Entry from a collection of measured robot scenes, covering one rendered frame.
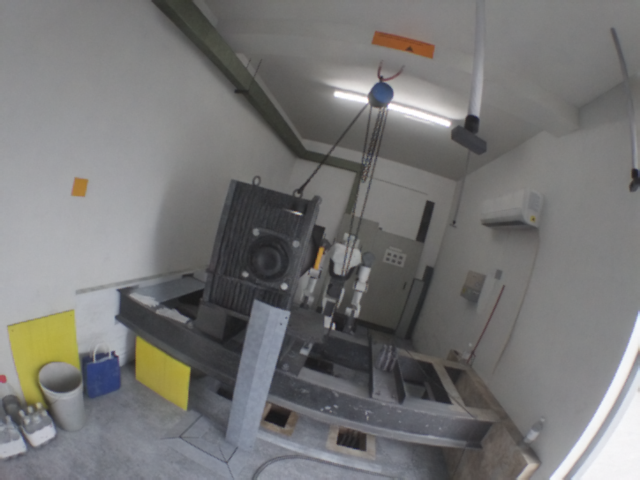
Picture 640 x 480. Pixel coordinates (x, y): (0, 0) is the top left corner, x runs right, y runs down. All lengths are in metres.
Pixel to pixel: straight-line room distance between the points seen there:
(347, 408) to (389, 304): 3.10
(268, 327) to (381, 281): 3.33
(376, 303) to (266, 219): 3.40
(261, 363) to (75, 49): 1.87
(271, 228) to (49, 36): 1.56
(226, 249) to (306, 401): 1.02
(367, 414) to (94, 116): 2.28
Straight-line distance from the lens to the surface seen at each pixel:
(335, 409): 1.75
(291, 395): 1.75
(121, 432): 1.98
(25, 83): 1.52
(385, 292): 4.57
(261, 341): 1.43
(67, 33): 1.62
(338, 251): 2.41
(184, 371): 1.94
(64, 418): 1.90
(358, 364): 2.45
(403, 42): 1.99
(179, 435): 1.96
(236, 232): 1.53
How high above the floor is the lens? 1.52
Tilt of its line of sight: 4 degrees down
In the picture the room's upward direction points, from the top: 16 degrees clockwise
